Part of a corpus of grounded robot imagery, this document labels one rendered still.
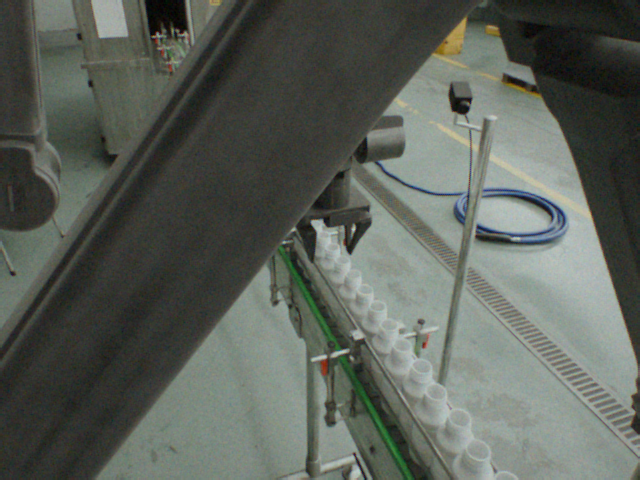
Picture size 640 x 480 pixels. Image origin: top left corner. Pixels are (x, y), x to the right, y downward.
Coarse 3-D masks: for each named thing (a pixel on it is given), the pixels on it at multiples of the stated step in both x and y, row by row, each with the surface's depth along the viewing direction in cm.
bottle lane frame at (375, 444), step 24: (288, 264) 147; (288, 288) 153; (312, 312) 131; (312, 336) 136; (336, 384) 123; (360, 384) 109; (360, 408) 109; (360, 432) 112; (384, 432) 99; (384, 456) 100
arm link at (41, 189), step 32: (0, 0) 47; (32, 0) 49; (0, 32) 49; (32, 32) 50; (0, 64) 50; (32, 64) 51; (0, 96) 51; (32, 96) 52; (0, 128) 52; (32, 128) 53; (0, 160) 52; (32, 160) 53; (0, 192) 53; (32, 192) 54; (0, 224) 55; (32, 224) 56
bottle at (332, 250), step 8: (328, 248) 126; (336, 248) 126; (328, 256) 124; (336, 256) 124; (320, 264) 126; (328, 264) 124; (328, 272) 124; (320, 280) 129; (328, 280) 126; (320, 288) 130; (328, 288) 127; (328, 296) 128
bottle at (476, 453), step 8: (472, 440) 78; (464, 448) 78; (472, 448) 79; (480, 448) 79; (488, 448) 77; (464, 456) 77; (472, 456) 82; (480, 456) 79; (488, 456) 76; (456, 464) 79; (464, 464) 78; (472, 464) 76; (480, 464) 76; (488, 464) 77; (456, 472) 79; (464, 472) 78; (472, 472) 77; (480, 472) 77; (488, 472) 78
